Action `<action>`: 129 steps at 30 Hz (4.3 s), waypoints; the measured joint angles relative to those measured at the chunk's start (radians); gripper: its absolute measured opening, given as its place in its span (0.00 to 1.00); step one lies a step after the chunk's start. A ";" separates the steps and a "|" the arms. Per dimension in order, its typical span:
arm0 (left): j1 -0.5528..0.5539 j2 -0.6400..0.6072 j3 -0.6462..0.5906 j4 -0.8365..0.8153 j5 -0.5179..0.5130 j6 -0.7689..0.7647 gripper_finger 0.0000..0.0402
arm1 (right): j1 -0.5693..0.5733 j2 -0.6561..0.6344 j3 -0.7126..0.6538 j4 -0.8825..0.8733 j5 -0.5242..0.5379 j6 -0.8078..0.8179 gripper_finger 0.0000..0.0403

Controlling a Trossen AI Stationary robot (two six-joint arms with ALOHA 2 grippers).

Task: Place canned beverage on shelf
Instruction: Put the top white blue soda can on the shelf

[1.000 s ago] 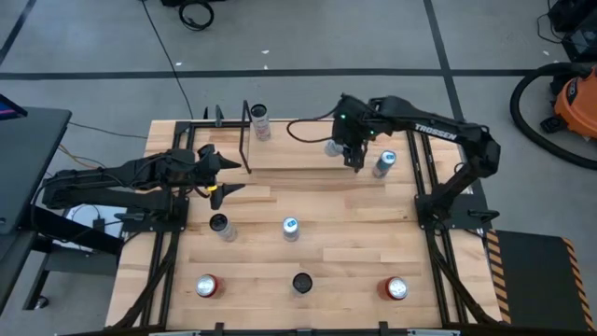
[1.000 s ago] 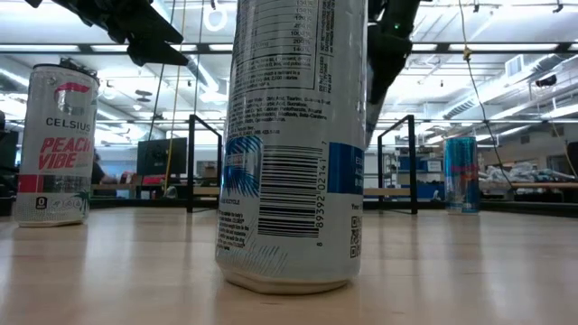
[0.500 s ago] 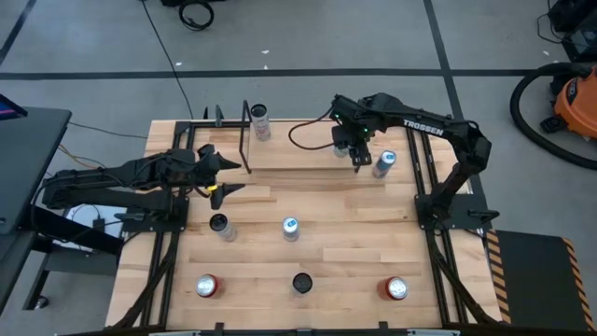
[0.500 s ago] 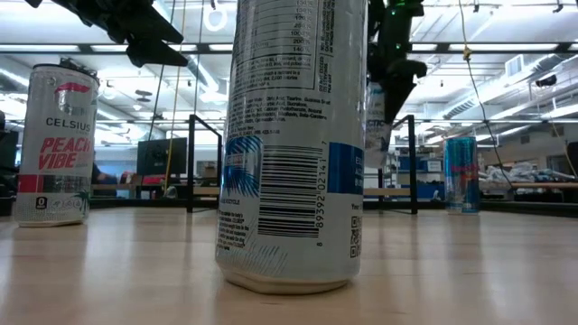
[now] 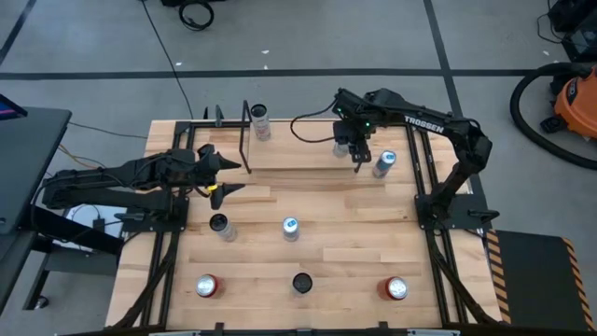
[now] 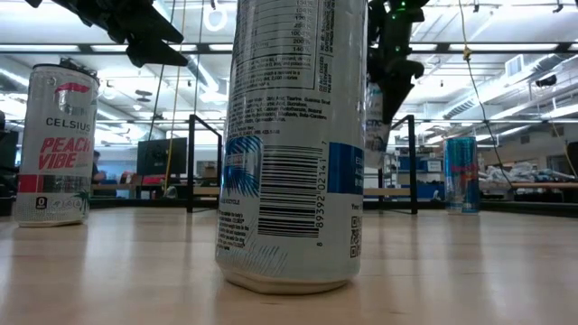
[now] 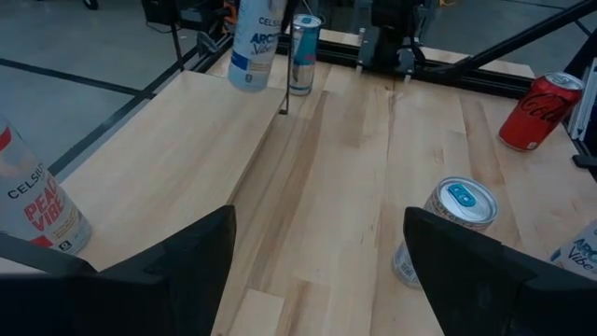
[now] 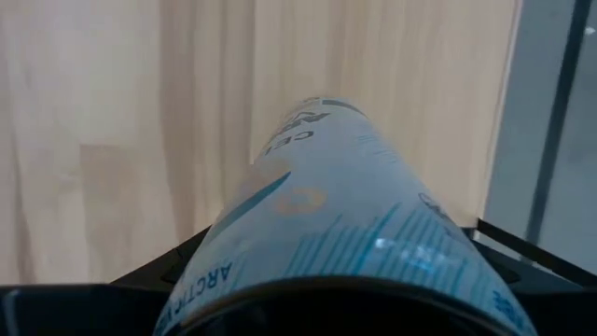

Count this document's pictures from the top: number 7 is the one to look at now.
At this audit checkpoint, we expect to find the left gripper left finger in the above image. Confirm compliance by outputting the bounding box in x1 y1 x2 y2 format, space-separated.
92 203 238 336

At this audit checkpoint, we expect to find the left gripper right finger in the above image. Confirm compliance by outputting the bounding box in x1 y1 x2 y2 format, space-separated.
403 206 537 336

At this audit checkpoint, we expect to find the blue silver Red Bull can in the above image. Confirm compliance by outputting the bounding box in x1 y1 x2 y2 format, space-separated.
392 175 499 289
288 13 323 97

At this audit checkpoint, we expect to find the white Celsius Arctic Vibe can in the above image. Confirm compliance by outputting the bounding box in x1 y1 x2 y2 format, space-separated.
227 0 288 93
548 218 597 282

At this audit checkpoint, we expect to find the red Coca-Cola can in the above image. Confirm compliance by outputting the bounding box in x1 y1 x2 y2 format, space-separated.
497 71 586 152

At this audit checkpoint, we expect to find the white Celsius Peach Vibe can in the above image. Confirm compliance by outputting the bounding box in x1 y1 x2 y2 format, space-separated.
0 114 93 256

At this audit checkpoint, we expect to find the silver aluminium bar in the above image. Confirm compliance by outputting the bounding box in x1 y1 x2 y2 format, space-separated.
568 58 597 141

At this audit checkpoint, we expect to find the wooden shelf with black frame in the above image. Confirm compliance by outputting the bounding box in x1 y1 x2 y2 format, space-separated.
0 0 294 276

